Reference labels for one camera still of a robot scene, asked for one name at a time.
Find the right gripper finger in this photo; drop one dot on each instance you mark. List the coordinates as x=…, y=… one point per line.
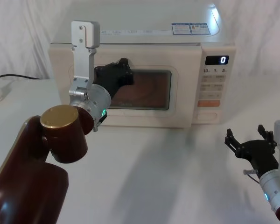
x=269, y=137
x=232, y=141

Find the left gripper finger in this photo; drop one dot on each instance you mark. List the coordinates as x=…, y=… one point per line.
x=102, y=68
x=127, y=68

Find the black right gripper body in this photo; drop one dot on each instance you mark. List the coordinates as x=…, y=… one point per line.
x=256, y=154

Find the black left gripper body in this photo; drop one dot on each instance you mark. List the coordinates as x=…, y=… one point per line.
x=113, y=80

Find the cream microwave oven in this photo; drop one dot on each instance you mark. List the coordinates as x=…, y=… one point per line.
x=154, y=53

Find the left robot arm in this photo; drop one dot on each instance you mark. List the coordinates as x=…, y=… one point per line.
x=37, y=163

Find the oven control panel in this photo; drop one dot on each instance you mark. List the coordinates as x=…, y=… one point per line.
x=211, y=93

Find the white table cloth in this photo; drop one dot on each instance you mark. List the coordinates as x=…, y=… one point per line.
x=154, y=175

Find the white curtain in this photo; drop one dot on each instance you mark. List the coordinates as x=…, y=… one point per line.
x=21, y=35

